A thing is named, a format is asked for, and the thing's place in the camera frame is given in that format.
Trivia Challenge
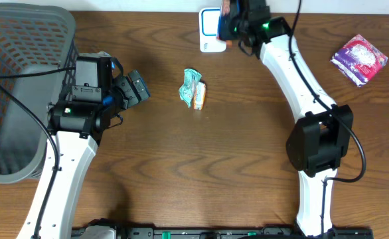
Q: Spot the dark grey plastic basket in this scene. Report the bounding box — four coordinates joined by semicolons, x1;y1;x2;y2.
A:
0;3;78;184

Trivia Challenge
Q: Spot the purple red tissue pack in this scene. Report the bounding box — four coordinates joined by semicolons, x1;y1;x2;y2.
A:
330;35;388;87

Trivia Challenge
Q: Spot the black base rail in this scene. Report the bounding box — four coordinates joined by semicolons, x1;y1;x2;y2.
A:
71;226;374;239

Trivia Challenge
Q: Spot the white barcode scanner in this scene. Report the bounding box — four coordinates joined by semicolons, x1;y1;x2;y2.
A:
198;7;227;53

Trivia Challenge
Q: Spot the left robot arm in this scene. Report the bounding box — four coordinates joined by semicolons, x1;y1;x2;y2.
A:
18;52;150;238

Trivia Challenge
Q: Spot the teal snack wrapper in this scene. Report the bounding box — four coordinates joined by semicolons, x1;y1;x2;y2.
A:
179;68;202;107

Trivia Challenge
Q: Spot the orange white snack packet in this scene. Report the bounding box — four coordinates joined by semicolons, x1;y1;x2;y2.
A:
193;82;206;110

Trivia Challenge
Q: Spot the orange red snack bar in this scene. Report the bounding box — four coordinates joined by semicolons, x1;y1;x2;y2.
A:
216;0;232;47

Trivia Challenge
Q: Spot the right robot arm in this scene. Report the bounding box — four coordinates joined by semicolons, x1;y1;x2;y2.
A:
217;0;353;238

